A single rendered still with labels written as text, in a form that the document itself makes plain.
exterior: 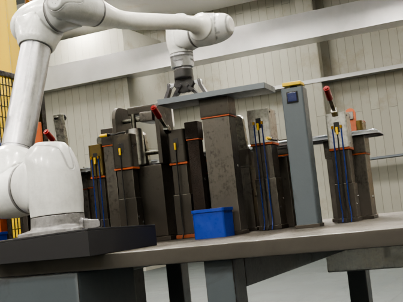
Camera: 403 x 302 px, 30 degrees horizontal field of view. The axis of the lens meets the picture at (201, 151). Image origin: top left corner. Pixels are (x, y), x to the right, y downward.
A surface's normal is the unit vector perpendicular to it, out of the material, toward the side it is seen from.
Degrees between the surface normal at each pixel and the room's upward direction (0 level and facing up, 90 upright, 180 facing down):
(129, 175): 90
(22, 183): 86
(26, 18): 75
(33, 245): 90
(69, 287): 90
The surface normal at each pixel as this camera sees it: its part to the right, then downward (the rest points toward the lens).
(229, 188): -0.34, -0.04
